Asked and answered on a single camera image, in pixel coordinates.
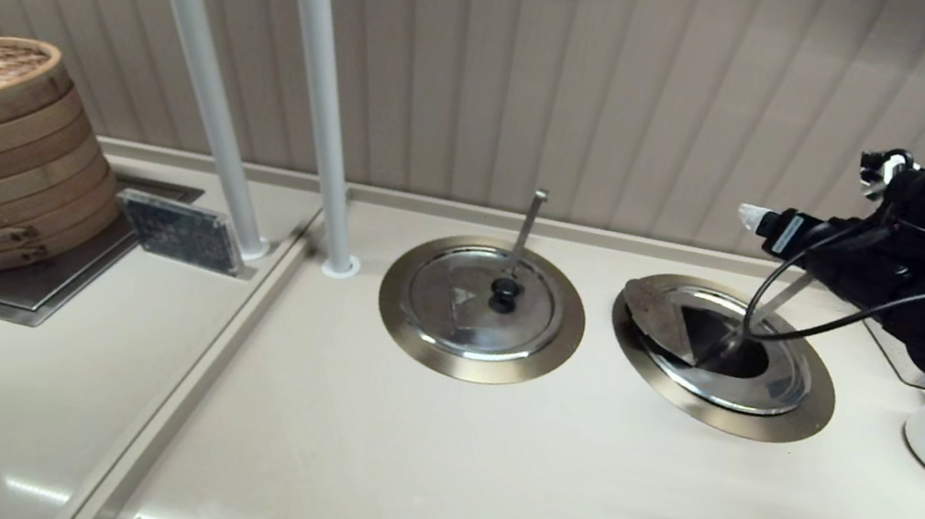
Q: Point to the dark acrylic sign placard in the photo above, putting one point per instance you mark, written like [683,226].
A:
[179,231]

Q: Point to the steel inset tray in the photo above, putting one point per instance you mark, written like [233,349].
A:
[48,296]

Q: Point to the white metal pole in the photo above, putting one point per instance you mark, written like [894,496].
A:
[319,79]
[197,60]

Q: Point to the left steel pot lid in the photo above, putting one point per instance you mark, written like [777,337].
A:
[395,305]

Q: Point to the steel hinged pot lid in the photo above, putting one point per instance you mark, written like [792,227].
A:
[658,314]
[463,315]

